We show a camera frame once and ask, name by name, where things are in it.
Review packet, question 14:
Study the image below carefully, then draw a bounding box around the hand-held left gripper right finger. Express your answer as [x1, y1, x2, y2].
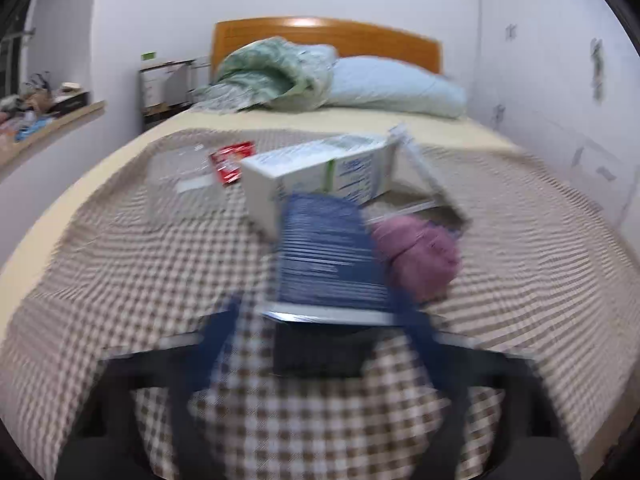
[389, 282, 567, 480]

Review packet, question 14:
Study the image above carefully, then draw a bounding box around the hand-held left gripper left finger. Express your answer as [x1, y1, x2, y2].
[65, 297, 247, 480]

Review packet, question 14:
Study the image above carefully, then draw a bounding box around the blue printed packet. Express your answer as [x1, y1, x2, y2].
[261, 191, 397, 327]

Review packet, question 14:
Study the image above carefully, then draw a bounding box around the mauve crumpled ball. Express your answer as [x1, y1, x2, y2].
[370, 214, 462, 304]

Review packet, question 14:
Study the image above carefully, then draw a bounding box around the brown checked blanket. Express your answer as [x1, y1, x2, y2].
[0, 127, 640, 480]

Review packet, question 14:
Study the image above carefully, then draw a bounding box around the clear plastic sheet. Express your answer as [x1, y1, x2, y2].
[387, 124, 474, 234]

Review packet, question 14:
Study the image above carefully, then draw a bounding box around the clear plastic container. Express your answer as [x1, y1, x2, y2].
[146, 143, 227, 224]

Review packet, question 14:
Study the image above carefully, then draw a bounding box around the white carton box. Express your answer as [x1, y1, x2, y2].
[241, 134, 402, 239]

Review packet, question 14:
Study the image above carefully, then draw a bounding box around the red snack packet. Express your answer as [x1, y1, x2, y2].
[208, 141, 257, 187]

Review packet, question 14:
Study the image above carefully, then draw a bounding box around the cream sheeted mattress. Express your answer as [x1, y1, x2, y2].
[0, 104, 523, 286]

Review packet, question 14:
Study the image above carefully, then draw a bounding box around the light blue pillow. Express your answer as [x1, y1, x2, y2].
[321, 56, 469, 120]

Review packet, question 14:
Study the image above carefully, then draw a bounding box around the black metal bedside rack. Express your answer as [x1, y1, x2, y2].
[137, 57, 214, 134]

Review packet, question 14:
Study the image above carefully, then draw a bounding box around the green patterned quilt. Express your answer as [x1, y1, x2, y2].
[192, 35, 339, 114]

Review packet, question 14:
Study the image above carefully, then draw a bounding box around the white wardrobe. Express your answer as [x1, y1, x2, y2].
[475, 0, 640, 247]

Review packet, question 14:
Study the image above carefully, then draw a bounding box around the black flat box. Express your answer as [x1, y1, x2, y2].
[52, 89, 91, 117]

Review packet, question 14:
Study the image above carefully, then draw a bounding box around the wooden headboard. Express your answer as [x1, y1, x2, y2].
[210, 16, 445, 82]

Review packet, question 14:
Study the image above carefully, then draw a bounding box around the blue wipes packet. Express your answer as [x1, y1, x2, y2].
[14, 117, 52, 142]

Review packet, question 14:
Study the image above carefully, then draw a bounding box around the metal window railing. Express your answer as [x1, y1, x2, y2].
[0, 26, 37, 97]

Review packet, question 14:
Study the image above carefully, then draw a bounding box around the cluttered wall shelf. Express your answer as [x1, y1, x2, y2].
[0, 99, 107, 172]

